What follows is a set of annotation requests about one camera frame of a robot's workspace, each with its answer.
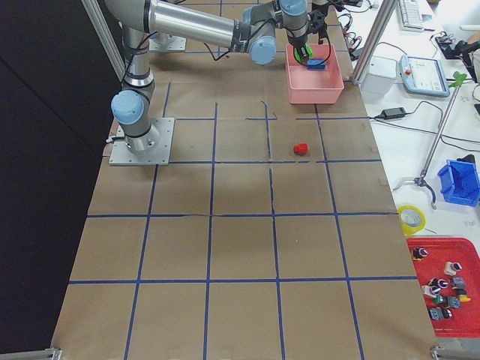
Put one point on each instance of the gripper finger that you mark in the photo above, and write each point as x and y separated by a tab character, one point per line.
309	52
301	55

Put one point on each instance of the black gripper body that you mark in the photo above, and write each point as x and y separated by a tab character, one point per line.
301	49

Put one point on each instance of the green toy block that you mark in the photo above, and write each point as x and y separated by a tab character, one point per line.
295	53

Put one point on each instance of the blue toy block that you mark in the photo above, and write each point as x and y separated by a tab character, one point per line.
316	64

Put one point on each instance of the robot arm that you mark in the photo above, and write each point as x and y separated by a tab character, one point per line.
142	20

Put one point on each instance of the pink plastic box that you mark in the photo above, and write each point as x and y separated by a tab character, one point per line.
314	86

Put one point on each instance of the white box device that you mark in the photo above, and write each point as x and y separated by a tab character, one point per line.
381	75

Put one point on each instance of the red toy block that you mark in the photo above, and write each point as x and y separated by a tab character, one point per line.
301	149

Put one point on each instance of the black power adapter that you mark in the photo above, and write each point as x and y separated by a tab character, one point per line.
393	113

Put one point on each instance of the white keyboard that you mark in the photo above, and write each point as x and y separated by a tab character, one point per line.
409	15

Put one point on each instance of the teach pendant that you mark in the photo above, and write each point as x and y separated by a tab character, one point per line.
423	76

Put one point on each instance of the reacher grabber tool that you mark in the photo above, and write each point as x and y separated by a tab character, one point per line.
419	181

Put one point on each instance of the blue storage bin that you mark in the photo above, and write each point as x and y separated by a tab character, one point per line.
459	183

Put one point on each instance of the yellow tape roll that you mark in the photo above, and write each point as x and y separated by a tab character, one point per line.
412	220

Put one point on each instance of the red plastic tray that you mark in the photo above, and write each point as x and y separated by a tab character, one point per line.
447	269

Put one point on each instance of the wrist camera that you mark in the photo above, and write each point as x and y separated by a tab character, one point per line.
317	24

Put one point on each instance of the aluminium frame post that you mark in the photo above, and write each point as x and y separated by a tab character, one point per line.
378	27

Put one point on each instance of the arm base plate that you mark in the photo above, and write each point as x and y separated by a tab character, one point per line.
167	43
154	148

